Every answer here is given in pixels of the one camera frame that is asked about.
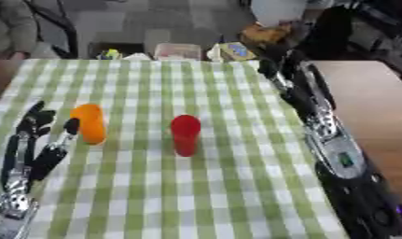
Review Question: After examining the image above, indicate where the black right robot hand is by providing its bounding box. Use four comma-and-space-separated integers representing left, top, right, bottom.
256, 49, 338, 121

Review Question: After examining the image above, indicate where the yellow green toy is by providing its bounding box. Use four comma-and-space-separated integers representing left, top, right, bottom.
96, 48, 124, 61

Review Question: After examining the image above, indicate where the white bag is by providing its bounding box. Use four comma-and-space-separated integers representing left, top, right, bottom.
247, 0, 311, 28

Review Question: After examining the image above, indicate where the yellow and blue packet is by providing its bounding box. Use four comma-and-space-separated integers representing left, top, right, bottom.
215, 41, 258, 62

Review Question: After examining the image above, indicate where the orange plastic cup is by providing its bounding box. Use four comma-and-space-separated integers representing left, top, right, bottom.
68, 103, 109, 147

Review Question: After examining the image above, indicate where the black open box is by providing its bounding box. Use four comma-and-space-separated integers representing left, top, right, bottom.
86, 41, 147, 61

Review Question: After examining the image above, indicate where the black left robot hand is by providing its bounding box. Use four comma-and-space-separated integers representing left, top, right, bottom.
0, 100, 82, 190

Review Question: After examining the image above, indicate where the brown soft toy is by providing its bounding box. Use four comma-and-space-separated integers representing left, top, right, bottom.
240, 22, 294, 45

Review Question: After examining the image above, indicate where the red plastic cup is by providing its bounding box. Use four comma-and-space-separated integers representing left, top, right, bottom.
169, 114, 204, 158

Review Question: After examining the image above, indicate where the black chair frame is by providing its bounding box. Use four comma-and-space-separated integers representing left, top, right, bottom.
22, 0, 82, 60

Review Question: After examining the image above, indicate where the translucent pink container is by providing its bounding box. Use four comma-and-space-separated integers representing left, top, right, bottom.
153, 42, 204, 61

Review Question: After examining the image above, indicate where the person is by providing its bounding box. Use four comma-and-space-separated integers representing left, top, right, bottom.
0, 0, 41, 61

